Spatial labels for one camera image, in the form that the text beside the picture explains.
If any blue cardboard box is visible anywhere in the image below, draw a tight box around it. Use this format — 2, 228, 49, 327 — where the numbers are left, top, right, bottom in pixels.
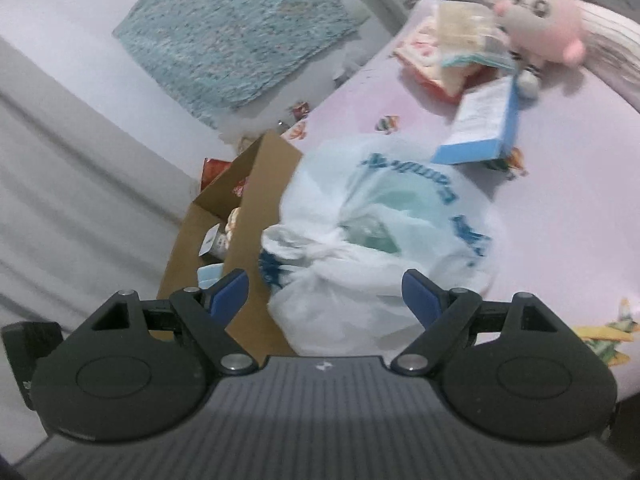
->
432, 76, 518, 165

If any teal towel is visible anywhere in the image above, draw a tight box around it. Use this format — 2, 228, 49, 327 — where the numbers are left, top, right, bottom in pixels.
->
439, 41, 516, 73

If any gold foil packet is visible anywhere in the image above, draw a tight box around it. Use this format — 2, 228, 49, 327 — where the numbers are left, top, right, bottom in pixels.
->
436, 1, 501, 58

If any brown cardboard box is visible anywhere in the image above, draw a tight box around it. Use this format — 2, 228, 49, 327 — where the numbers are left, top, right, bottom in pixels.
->
157, 133, 302, 363

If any white plastic bag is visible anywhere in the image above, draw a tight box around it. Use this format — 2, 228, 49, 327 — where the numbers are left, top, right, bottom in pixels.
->
260, 134, 504, 360

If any white striped blanket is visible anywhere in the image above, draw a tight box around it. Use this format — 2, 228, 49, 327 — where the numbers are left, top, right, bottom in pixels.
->
471, 0, 639, 107

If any pink plush toy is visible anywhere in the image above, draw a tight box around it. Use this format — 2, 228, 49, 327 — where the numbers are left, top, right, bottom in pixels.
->
494, 0, 587, 100

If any teal patterned wall cloth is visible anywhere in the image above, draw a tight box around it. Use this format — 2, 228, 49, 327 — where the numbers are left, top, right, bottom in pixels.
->
113, 0, 359, 127

